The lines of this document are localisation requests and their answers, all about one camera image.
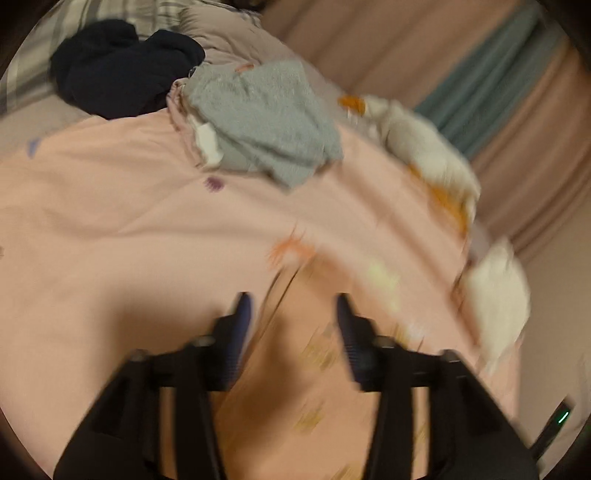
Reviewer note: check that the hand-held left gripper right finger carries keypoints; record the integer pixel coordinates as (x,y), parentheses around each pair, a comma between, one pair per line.
(346,332)

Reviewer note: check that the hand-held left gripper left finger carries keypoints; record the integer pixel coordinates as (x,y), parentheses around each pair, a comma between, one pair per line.
(242,318)

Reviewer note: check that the orange printed small shirt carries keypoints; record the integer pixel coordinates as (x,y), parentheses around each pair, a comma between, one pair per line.
(286,369)

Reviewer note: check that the white folded clothes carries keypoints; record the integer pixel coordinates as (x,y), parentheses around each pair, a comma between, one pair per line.
(496,290)

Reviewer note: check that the pink printed blanket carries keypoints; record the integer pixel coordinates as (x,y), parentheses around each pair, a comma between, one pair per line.
(115,221)

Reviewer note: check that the grey garment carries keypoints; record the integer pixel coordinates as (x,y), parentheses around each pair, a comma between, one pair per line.
(263,120)

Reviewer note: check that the white goose plush toy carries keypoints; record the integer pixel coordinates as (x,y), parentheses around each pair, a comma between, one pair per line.
(425,147)

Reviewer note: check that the mauve folded garment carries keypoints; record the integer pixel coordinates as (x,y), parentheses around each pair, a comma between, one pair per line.
(182,120)

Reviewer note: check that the pink curtain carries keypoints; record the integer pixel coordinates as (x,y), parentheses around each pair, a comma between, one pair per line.
(545,184)
(369,41)

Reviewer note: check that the navy blue garment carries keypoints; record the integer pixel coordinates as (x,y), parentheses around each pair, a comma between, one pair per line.
(115,69)

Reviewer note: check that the teal curtain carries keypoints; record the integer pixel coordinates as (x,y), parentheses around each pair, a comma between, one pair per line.
(485,83)

